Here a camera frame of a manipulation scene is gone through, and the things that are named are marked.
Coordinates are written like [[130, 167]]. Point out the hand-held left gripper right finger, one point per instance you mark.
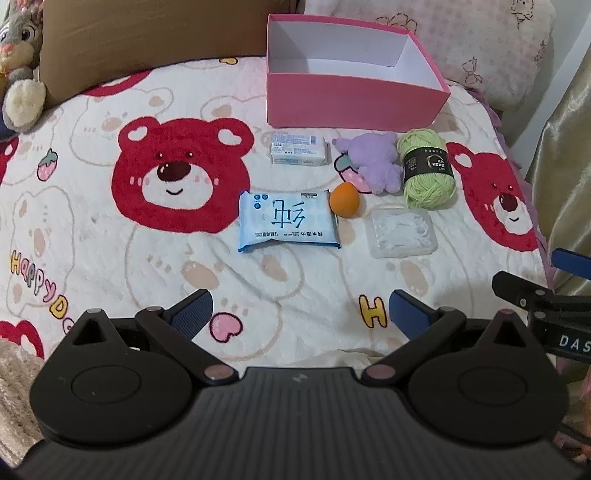
[[406, 314]]

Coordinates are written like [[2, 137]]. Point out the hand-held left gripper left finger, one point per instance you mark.
[[191, 314]]

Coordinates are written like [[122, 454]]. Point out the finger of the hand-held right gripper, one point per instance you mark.
[[575, 259], [519, 287]]

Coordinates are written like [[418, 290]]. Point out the clear plastic floss box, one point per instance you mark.
[[399, 233]]

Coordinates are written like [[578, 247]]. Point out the green yarn ball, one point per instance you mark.
[[427, 189]]

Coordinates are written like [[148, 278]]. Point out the orange makeup sponge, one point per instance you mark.
[[345, 199]]

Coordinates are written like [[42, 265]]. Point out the blue wet wipes pack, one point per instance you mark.
[[288, 221]]

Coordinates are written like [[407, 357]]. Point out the purple plush toy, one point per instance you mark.
[[374, 161]]

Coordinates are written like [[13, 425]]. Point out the small white packet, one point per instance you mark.
[[300, 148]]

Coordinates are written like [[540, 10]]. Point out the pink cardboard box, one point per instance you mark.
[[351, 101]]

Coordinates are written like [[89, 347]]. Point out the gold satin curtain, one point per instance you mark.
[[568, 184]]

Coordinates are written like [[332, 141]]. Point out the printed bear blanket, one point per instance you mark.
[[115, 258]]

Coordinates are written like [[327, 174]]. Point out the beige fleece blanket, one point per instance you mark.
[[18, 383]]

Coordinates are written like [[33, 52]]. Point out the pink checked pillow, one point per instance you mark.
[[485, 46]]

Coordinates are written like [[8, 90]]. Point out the grey rabbit plush toy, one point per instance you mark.
[[21, 97]]

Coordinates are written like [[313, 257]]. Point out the brown embroidered pillow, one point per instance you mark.
[[138, 37]]

